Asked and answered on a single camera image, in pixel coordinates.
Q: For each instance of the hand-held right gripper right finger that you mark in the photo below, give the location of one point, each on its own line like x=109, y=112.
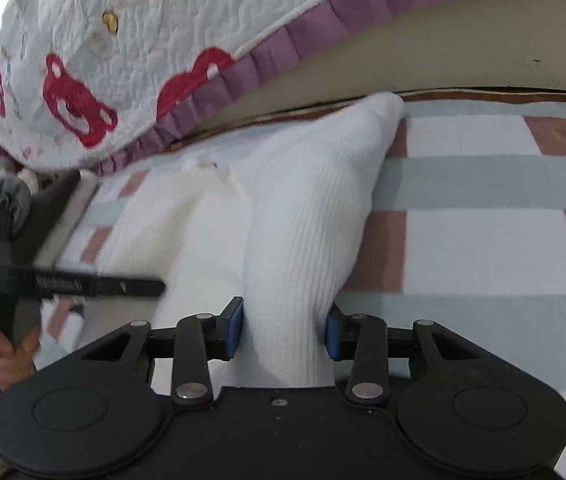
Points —
x=332, y=335

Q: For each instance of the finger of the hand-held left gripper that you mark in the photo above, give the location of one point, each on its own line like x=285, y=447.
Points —
x=98, y=285

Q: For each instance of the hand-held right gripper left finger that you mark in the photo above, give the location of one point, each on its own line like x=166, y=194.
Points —
x=234, y=327

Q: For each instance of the white ribbed knit garment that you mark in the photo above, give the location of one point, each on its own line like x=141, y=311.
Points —
x=303, y=220

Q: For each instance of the person's left hand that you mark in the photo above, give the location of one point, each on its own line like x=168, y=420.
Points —
x=10, y=360

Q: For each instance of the grey cloth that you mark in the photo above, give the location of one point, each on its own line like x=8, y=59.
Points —
x=5, y=200

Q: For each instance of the dark board with white edge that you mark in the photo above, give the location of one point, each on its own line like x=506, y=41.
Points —
x=50, y=220

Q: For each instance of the checked bedsheet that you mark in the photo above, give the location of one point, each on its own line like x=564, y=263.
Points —
x=488, y=240

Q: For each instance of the white quilt red bears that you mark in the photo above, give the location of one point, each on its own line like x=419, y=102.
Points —
x=163, y=45

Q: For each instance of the beige padded headboard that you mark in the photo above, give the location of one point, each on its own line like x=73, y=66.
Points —
x=463, y=45

